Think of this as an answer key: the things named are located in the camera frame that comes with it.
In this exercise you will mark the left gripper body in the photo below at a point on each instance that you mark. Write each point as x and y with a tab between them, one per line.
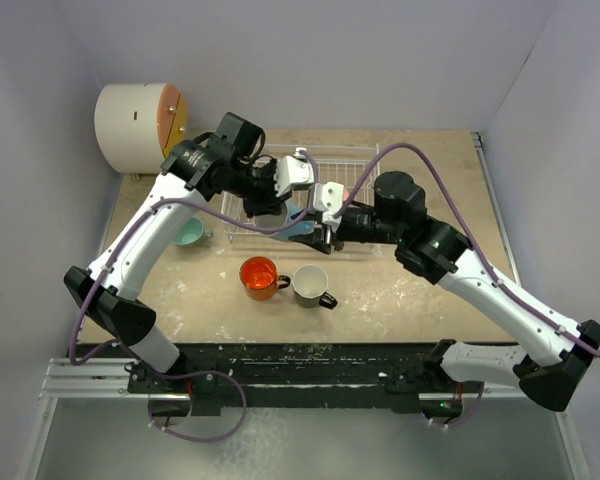
257	187

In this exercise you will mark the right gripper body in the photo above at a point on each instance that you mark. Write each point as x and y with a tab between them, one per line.
360	224

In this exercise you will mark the orange mug black handle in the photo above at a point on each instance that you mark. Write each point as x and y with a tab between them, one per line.
260	278

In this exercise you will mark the mint green cup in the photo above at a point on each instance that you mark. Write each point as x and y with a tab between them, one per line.
192	233

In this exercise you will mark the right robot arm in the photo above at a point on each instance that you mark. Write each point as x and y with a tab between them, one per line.
551	352

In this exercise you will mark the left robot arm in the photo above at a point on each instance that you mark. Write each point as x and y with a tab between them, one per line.
194	171

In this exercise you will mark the round white drawer cabinet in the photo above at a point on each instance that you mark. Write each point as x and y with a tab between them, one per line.
137	125

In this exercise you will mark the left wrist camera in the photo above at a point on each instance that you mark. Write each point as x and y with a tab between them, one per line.
294	172

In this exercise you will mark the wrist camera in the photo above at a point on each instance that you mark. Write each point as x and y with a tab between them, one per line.
294	172
324	201

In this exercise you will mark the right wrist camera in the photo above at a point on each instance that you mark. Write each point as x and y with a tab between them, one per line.
324	201

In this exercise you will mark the white wire dish rack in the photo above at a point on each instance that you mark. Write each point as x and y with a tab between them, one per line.
340	164

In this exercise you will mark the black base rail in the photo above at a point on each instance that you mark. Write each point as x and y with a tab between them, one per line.
403	378

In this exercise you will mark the aluminium frame rail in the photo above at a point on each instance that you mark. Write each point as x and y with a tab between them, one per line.
547	359

